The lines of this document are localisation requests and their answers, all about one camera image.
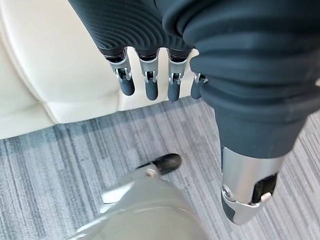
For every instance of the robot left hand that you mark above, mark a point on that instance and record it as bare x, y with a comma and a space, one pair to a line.
240, 75

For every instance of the cream leather sofa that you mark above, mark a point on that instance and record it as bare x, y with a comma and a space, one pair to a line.
47, 75

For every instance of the robot dark foot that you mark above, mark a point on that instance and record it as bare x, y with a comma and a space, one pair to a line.
168, 160

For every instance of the robot silver leg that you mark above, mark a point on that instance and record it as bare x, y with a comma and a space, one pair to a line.
140, 210

